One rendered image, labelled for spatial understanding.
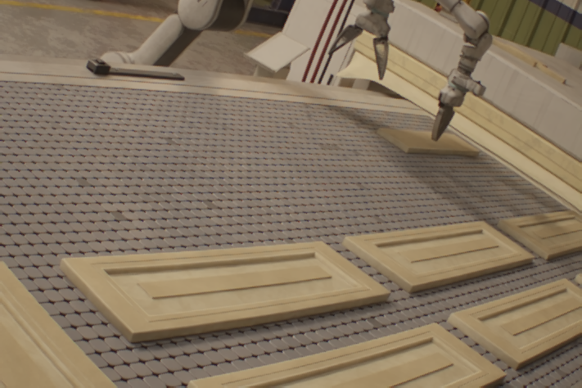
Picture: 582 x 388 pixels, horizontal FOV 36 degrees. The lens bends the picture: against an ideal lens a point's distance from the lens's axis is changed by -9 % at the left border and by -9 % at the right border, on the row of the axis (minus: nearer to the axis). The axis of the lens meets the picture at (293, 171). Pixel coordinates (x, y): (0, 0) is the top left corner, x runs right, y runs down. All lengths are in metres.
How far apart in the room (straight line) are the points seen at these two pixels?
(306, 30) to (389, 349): 3.09
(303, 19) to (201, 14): 1.59
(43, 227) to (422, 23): 2.47
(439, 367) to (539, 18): 6.75
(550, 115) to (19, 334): 2.58
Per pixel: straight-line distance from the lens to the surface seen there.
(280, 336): 1.51
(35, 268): 1.41
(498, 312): 1.98
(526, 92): 3.51
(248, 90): 2.79
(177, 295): 1.46
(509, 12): 8.34
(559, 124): 3.45
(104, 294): 1.37
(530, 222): 2.76
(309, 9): 4.54
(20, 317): 1.24
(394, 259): 1.97
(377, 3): 2.73
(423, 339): 1.68
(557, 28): 8.14
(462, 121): 3.62
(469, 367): 1.68
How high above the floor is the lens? 1.55
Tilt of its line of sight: 17 degrees down
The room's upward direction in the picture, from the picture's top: 24 degrees clockwise
